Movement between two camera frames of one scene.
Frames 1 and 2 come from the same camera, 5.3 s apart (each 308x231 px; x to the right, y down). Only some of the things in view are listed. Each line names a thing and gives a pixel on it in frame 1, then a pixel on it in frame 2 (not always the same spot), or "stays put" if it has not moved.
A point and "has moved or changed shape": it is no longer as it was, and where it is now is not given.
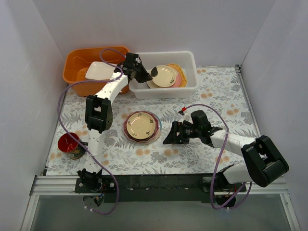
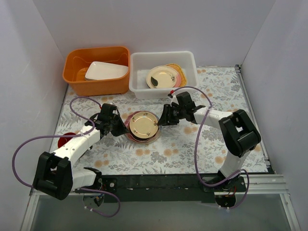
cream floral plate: [141, 125] stays put
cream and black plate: [163, 76] has moved or changed shape
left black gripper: [138, 71] → [115, 126]
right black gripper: [179, 132] → [171, 114]
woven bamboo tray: [183, 81] stays put
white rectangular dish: [100, 70] stays put
